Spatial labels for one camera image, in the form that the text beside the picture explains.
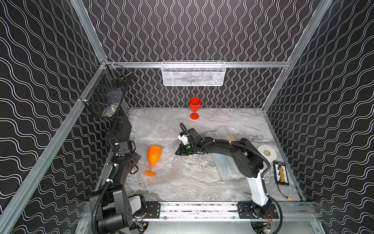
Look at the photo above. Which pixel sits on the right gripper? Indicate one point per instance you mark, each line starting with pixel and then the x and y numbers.
pixel 181 151

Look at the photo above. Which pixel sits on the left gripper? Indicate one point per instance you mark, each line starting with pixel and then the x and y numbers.
pixel 117 114

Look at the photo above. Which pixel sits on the orange plastic wine glass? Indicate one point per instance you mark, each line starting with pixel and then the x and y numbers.
pixel 154 154

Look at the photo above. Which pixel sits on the bubble orange glass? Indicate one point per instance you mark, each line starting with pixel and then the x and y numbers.
pixel 168 166

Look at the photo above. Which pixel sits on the red plastic wine glass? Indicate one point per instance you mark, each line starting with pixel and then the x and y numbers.
pixel 195 104

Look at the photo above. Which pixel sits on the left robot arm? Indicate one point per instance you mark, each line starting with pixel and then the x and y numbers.
pixel 110 206

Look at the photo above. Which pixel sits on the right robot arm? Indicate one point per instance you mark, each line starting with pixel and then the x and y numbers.
pixel 249 163

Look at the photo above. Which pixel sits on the bubble wrapped blue glass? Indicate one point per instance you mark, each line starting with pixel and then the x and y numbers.
pixel 227 168

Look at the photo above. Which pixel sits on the black speaker box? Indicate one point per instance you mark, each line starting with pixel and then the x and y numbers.
pixel 119 132

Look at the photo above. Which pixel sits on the white tape roll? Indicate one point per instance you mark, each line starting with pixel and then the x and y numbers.
pixel 268 152

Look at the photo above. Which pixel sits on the black battery charger box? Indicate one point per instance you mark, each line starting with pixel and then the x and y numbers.
pixel 280 173

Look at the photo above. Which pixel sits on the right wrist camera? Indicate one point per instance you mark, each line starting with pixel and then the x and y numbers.
pixel 190 137

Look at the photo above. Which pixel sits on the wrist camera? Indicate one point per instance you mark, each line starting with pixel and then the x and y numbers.
pixel 190 137
pixel 126 147

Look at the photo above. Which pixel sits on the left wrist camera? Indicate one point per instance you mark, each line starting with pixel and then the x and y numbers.
pixel 126 147

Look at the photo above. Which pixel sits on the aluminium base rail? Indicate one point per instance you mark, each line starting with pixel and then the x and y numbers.
pixel 226 211

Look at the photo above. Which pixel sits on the black wire mesh basket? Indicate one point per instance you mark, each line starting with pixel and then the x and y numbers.
pixel 105 100

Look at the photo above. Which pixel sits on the white wire mesh basket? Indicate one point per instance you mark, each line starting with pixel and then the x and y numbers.
pixel 193 73

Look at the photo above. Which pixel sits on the aluminium frame corner post left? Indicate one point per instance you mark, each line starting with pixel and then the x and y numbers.
pixel 89 29

